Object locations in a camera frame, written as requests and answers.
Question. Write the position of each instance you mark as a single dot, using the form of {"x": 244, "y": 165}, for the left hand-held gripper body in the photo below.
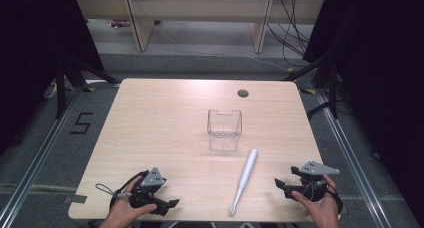
{"x": 151, "y": 181}

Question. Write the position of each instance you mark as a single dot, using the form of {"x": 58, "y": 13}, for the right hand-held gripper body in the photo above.
{"x": 313, "y": 179}

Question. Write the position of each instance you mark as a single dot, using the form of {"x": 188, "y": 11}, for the white electric toothbrush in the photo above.
{"x": 246, "y": 173}

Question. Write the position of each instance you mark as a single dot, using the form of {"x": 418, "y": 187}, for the clear plastic holder box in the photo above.
{"x": 224, "y": 131}

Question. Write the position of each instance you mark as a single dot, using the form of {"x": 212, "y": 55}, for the person's right hand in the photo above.
{"x": 321, "y": 209}

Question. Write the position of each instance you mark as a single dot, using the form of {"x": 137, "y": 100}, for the person's left hand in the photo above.
{"x": 125, "y": 209}

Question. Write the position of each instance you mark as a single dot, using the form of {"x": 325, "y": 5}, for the grey tape strip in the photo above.
{"x": 76, "y": 199}

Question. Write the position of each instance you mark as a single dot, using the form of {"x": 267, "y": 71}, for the yellow tape piece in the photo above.
{"x": 89, "y": 89}
{"x": 308, "y": 91}

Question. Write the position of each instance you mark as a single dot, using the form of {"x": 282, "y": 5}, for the black metal stand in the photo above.
{"x": 333, "y": 88}
{"x": 60, "y": 88}

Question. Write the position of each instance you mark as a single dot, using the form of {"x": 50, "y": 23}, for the black curtain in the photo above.
{"x": 383, "y": 71}
{"x": 30, "y": 54}

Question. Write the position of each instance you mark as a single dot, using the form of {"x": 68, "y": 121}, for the small purple object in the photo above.
{"x": 119, "y": 23}

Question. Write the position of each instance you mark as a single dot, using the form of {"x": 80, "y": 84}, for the aluminium floor rail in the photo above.
{"x": 353, "y": 161}
{"x": 36, "y": 161}

